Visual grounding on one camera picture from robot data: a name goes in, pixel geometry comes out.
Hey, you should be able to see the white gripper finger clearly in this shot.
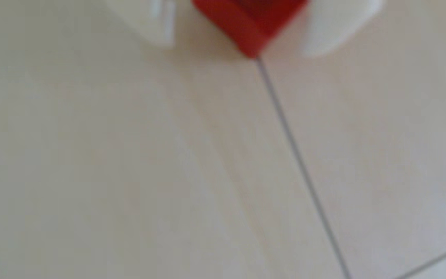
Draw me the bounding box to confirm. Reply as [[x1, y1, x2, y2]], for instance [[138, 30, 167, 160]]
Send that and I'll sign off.
[[105, 0, 176, 47], [301, 0, 385, 58]]

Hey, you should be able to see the red plastic block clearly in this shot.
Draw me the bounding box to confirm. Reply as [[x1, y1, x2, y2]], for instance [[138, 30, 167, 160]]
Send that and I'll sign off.
[[191, 0, 309, 59]]

